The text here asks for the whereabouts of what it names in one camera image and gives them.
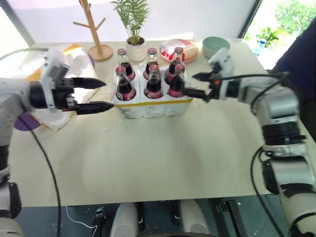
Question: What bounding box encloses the person in dark clothing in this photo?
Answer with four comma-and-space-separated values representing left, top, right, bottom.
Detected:
275, 24, 316, 102

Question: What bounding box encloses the dark window frame bar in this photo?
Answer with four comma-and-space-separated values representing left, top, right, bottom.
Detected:
0, 0, 38, 49
236, 0, 264, 40

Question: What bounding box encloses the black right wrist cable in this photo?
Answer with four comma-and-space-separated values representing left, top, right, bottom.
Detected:
215, 71, 292, 117

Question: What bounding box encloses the thin white floor cable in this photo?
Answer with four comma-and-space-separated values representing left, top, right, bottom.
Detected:
65, 204, 97, 233

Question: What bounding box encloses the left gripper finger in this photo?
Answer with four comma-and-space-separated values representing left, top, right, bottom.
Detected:
75, 101, 115, 116
72, 77, 107, 91

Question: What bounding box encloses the pale green bowl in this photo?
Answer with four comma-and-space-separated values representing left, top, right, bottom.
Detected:
202, 36, 231, 60

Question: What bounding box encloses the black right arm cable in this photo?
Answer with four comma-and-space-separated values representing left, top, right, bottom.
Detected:
249, 146, 286, 237

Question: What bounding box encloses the wooden mug tree stand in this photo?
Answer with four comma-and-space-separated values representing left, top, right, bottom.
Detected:
72, 0, 115, 62

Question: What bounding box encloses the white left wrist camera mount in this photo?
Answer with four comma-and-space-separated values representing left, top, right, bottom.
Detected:
40, 47, 70, 114

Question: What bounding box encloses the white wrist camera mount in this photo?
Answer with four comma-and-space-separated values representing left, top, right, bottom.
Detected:
206, 47, 235, 101
40, 47, 70, 114

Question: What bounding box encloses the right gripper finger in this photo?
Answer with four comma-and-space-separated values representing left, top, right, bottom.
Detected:
192, 72, 213, 82
181, 87, 211, 103

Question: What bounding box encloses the white foam crate yellow tape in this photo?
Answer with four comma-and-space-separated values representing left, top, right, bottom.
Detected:
111, 62, 195, 119

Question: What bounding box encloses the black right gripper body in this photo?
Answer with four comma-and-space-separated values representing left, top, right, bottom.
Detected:
208, 62, 223, 100

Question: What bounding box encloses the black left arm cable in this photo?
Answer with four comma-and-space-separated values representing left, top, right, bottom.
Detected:
17, 115, 62, 237

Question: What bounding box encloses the thin left wrist cable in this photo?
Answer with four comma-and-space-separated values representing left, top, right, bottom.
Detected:
0, 47, 49, 61

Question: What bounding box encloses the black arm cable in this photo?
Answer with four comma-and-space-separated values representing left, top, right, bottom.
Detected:
249, 146, 286, 237
17, 115, 62, 237

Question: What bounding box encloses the green plant in white pot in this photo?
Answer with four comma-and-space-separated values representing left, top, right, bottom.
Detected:
110, 0, 152, 62

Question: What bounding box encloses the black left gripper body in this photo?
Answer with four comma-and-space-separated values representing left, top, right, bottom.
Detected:
53, 78, 76, 111

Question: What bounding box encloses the glass cola bottle red cap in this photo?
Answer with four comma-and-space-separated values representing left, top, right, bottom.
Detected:
164, 46, 185, 85
117, 48, 136, 82
115, 66, 137, 102
167, 63, 187, 98
142, 47, 159, 79
144, 64, 164, 99

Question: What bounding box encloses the white rounded robot leg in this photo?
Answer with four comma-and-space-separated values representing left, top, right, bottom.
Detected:
178, 199, 211, 237
109, 202, 138, 237

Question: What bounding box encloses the white foam box yellow tape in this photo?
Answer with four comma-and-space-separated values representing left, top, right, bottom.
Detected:
24, 43, 111, 131

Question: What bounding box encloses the black table leg bracket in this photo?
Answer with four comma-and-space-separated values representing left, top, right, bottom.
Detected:
215, 200, 244, 237
94, 207, 107, 237

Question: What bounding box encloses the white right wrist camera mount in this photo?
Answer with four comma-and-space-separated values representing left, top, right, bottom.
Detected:
206, 47, 235, 101

